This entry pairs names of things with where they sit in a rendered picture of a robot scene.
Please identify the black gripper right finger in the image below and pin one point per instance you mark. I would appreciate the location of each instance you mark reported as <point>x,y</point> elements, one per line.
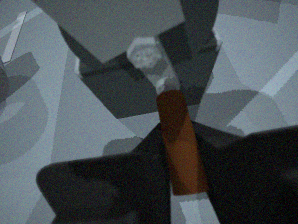
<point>236,168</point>

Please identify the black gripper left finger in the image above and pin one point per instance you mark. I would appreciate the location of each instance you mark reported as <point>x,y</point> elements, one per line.
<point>141,176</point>

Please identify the grey cylinder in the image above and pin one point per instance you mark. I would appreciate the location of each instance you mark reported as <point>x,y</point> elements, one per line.
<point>4,81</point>

